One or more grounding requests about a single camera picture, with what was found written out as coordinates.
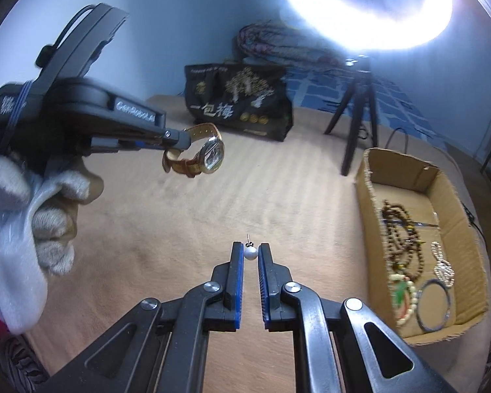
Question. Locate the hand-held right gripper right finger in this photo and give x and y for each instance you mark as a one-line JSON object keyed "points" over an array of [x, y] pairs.
{"points": [[264, 282]]}

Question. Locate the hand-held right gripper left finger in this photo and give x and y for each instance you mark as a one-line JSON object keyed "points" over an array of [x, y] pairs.
{"points": [[239, 278]]}

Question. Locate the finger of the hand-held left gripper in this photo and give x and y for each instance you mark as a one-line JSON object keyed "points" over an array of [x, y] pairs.
{"points": [[147, 144], [180, 139]]}

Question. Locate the white pearl earring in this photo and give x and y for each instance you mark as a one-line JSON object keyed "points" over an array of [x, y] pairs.
{"points": [[251, 253]]}

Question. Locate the cardboard box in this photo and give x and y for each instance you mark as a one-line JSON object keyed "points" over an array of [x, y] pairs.
{"points": [[413, 180]]}

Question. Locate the person's left hand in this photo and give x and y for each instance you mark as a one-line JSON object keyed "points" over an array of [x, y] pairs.
{"points": [[20, 233]]}

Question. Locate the black printed snack bag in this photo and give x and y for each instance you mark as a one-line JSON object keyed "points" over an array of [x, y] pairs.
{"points": [[237, 106]]}

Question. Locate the rolled patterned blanket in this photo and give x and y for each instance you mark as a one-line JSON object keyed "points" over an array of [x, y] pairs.
{"points": [[270, 45]]}

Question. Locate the silver bangle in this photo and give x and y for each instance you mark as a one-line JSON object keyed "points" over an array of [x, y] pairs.
{"points": [[419, 305]]}

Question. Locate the black tripod stand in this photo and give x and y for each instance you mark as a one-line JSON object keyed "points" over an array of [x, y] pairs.
{"points": [[358, 90]]}

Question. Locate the blue patterned mat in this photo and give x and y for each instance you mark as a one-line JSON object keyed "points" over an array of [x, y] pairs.
{"points": [[397, 102]]}

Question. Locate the striped cloth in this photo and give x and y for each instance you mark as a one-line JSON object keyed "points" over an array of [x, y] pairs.
{"points": [[20, 360]]}

